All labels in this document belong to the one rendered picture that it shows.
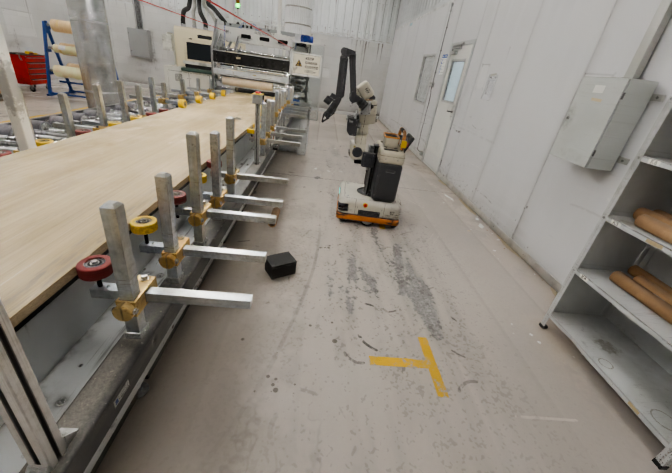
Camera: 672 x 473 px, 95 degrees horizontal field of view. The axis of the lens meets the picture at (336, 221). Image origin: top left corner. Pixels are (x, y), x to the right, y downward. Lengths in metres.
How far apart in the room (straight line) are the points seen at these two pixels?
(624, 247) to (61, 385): 2.79
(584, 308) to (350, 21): 10.61
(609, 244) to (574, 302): 0.47
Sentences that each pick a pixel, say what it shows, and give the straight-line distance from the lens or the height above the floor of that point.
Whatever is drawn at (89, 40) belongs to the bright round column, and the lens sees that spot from 6.60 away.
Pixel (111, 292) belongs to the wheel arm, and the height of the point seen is 0.82.
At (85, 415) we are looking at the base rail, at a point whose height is 0.70.
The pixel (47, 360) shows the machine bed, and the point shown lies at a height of 0.66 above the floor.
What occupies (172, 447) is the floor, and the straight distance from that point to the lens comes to 1.69.
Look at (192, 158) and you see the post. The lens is 1.29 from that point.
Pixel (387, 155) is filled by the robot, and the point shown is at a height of 0.77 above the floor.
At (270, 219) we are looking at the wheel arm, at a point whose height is 0.84.
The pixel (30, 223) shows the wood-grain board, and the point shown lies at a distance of 1.35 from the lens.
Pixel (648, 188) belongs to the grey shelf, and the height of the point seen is 1.08.
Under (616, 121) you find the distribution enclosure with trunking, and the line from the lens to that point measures 2.91.
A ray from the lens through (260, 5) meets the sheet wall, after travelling 12.10.
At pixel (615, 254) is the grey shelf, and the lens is 2.66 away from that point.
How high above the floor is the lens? 1.45
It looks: 26 degrees down
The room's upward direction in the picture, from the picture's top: 8 degrees clockwise
